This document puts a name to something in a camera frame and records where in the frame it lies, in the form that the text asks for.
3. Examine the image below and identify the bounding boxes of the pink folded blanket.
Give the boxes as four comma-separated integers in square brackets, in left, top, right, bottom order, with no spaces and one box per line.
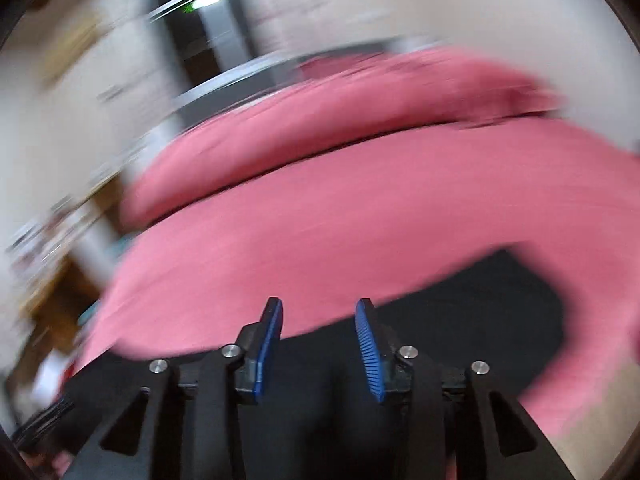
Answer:
[119,46,565,228]

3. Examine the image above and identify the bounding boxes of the wooden furniture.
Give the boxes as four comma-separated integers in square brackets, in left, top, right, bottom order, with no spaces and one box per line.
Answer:
[7,180,128,406]

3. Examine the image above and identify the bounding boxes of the black tall appliance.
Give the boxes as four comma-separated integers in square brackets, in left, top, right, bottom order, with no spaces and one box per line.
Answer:
[141,0,283,133]

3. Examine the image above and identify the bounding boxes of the pink bed sheet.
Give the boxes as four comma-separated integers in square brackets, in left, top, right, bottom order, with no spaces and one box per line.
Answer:
[60,116,640,480]

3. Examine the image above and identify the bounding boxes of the black pants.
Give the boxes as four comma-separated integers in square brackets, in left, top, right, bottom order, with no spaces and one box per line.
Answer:
[10,247,568,480]

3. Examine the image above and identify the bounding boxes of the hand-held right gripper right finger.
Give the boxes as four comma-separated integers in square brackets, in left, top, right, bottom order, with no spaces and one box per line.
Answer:
[354,298,576,480]

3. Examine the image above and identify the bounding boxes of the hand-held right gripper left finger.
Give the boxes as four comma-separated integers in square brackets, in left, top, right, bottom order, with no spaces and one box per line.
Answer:
[64,297,284,480]

